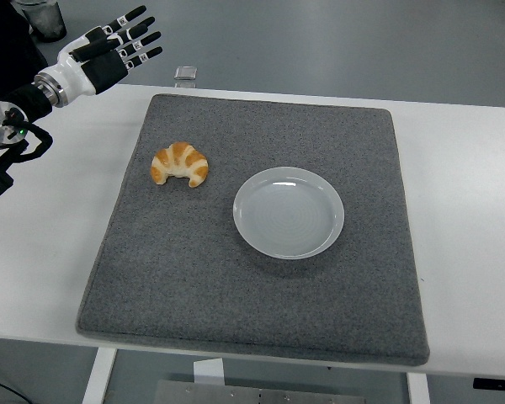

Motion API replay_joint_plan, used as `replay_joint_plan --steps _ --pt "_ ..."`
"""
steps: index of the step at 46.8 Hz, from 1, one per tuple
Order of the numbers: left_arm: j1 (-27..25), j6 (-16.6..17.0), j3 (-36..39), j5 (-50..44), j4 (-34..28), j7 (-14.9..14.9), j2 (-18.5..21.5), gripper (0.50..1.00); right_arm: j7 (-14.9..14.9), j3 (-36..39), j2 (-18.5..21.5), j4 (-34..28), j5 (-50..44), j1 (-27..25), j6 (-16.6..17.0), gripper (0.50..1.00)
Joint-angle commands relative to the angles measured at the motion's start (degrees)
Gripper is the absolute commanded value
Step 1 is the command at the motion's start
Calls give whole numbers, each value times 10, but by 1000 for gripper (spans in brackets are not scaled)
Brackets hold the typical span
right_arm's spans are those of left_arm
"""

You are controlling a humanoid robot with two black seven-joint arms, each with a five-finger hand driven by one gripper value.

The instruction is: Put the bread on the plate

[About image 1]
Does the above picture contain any golden croissant bread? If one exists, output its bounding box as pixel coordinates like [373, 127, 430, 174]
[151, 141, 210, 189]

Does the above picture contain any grey bin on floor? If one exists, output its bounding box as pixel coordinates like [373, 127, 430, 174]
[15, 0, 67, 43]

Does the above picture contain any round pale grey plate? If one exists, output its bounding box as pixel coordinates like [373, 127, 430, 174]
[232, 166, 346, 260]

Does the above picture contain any white table leg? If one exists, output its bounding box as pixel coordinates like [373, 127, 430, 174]
[406, 372, 431, 404]
[82, 348, 118, 404]

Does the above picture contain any small silver floor box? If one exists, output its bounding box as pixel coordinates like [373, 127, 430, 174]
[173, 66, 200, 89]

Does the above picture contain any thin black floor cable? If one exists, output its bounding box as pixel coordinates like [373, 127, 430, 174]
[0, 372, 23, 400]

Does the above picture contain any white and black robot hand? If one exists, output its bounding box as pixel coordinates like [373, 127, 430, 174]
[56, 5, 164, 101]

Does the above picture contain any grey metal plate with screws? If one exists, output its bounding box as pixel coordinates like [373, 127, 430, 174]
[155, 380, 365, 404]

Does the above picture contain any grey square felt mat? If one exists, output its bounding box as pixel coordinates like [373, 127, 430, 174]
[75, 93, 431, 368]

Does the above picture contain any black table control panel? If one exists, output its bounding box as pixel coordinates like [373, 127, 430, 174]
[473, 377, 505, 391]

